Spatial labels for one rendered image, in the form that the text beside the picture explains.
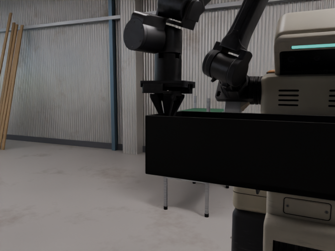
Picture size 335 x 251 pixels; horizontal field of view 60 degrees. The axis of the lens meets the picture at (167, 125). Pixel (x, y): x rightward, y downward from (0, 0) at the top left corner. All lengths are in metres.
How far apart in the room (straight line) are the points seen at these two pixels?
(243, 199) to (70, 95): 5.46
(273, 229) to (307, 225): 0.09
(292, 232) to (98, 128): 5.31
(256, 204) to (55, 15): 6.03
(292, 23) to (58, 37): 6.00
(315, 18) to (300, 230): 0.56
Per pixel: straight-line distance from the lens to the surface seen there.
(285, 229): 0.93
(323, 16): 0.88
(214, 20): 5.05
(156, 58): 0.61
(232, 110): 0.90
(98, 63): 5.93
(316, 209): 0.94
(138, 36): 0.55
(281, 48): 0.83
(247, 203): 1.23
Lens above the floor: 1.18
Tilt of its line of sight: 7 degrees down
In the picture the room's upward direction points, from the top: straight up
